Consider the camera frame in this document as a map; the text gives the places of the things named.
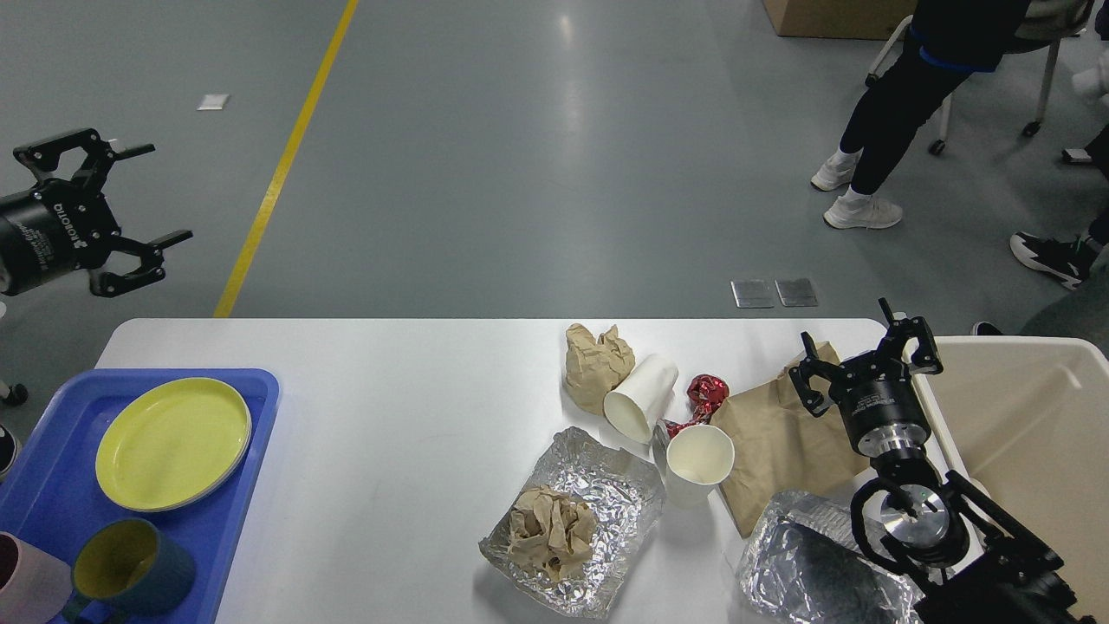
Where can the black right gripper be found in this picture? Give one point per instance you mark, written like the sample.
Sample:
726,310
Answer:
884,412

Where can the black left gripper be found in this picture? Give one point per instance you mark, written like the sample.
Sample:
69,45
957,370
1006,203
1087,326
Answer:
43,234

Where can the brown paper bag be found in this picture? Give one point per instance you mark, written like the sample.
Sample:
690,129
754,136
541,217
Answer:
595,365
779,446

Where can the aluminium foil tray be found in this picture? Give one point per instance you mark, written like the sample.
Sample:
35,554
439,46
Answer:
801,564

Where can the yellow plate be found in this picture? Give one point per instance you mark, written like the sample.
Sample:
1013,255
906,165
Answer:
173,445

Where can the aluminium foil sheet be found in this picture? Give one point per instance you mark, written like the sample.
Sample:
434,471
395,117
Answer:
627,496

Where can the dark teal mug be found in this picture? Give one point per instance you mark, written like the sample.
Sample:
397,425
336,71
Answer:
132,567

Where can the pink mug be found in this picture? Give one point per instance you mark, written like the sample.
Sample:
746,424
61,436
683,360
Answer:
35,585

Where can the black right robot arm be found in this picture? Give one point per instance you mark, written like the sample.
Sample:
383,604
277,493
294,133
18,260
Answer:
973,562

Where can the right metal floor plate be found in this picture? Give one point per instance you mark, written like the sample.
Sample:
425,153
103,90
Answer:
796,293

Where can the metal floor plate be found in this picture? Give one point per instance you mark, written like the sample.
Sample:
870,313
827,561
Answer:
796,293
753,294

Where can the left metal floor plate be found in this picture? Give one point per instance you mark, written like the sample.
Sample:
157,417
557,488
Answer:
753,294

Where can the beige plastic bin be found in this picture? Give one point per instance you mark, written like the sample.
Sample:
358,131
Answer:
1027,419

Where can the red foil wrapper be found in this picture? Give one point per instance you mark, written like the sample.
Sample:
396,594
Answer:
706,393

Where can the upright white paper cup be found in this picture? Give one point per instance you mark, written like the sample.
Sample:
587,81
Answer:
698,459

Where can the seated person in black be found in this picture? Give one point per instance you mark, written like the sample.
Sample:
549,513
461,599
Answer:
1069,263

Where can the lying white paper cup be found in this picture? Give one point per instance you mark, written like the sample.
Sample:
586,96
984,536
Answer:
633,407

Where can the blue plastic tray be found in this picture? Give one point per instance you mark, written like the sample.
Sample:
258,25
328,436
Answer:
51,498

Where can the crumpled brown paper bag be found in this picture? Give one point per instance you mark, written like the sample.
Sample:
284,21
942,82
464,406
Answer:
595,365

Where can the person in black leggings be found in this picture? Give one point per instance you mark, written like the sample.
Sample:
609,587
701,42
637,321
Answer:
948,42

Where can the crumpled brown paper ball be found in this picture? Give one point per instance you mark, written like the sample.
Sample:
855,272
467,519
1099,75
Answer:
551,532

